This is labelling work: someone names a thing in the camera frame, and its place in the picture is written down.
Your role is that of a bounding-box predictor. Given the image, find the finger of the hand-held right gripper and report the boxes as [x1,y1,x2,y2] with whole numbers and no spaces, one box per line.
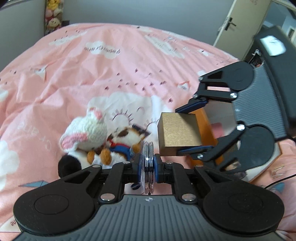
[175,65,238,114]
[176,124,245,174]

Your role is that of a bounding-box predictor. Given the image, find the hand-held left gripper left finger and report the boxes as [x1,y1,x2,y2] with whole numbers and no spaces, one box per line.
[62,154,142,203]

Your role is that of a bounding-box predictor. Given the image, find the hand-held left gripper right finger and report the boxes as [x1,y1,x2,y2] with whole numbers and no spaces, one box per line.
[154,153,234,203]

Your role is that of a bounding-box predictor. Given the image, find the clear round discs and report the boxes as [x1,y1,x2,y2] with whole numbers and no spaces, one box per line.
[142,141,155,195]

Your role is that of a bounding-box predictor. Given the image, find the gold box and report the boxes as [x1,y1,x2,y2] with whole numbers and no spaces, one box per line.
[157,112,202,156]

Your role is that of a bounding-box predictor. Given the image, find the orange cardboard box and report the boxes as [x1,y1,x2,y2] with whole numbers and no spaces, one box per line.
[188,108,283,182]

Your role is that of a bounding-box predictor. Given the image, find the pink handheld fan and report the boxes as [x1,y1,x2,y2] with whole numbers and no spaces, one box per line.
[211,123,226,140]

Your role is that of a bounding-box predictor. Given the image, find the brown bear plush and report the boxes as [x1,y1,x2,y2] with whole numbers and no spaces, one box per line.
[86,124,152,165]

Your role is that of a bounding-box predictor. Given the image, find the knitted bunny doll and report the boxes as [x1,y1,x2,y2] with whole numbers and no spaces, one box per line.
[59,107,108,153]

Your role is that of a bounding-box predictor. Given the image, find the white plush with black ear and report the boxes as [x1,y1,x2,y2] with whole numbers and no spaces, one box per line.
[58,148,130,179]

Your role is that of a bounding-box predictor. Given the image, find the beige door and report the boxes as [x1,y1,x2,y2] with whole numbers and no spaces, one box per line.
[212,0,272,61]

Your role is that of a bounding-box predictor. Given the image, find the pink printed duvet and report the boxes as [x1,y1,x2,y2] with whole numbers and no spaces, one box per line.
[0,22,296,241]

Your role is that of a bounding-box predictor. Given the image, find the clear tube of plush toys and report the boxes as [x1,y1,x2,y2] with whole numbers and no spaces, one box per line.
[45,0,64,30]

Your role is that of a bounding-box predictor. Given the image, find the black door handle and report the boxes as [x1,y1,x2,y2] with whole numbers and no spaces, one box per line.
[217,17,237,32]

